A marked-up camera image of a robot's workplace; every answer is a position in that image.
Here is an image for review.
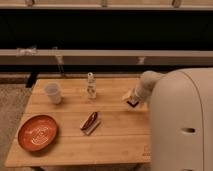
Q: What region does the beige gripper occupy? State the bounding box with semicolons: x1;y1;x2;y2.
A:
122;88;143;108

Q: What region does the wooden table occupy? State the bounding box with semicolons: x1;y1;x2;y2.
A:
5;78;151;167

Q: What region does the grey shelf rail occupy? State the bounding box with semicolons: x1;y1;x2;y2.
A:
0;48;213;66
0;0;213;11

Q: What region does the small clear bottle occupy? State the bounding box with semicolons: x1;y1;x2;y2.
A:
87;72;96;99

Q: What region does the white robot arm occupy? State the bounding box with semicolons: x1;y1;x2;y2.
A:
122;68;213;171

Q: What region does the upper grey shelf rail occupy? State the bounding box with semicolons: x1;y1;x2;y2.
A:
0;0;213;11

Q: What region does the lower grey shelf rail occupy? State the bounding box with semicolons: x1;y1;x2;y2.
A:
0;48;213;66

